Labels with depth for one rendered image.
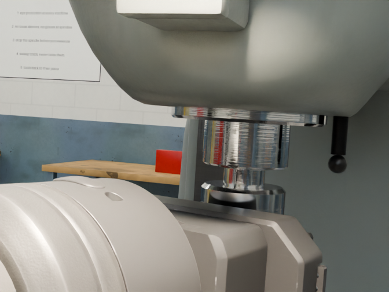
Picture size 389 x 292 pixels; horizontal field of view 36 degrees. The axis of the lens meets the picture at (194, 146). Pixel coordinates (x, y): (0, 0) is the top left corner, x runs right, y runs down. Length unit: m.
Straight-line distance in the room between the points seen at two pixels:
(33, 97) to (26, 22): 0.65
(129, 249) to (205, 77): 0.09
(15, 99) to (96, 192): 5.33
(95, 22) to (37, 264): 0.14
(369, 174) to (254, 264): 0.45
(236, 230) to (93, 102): 4.90
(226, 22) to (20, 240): 0.11
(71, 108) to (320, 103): 4.99
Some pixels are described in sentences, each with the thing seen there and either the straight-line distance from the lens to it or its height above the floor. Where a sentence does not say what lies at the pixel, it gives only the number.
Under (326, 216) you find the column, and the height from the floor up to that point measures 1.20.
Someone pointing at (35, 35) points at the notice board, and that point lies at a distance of 5.48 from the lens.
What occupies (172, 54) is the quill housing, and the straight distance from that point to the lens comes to 0.25.
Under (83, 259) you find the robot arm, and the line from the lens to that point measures 0.18.
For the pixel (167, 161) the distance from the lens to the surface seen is 4.23.
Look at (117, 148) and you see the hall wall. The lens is 5.02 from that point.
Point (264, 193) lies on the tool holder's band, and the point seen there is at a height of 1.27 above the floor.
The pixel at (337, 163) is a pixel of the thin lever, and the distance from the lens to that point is 0.32.
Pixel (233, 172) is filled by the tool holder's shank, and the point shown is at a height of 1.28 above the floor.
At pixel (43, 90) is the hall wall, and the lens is 5.39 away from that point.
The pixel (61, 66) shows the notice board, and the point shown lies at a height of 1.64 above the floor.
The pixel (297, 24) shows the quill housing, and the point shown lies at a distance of 0.24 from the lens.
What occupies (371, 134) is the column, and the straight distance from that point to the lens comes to 0.70.
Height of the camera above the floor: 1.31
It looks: 3 degrees down
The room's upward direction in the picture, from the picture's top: 4 degrees clockwise
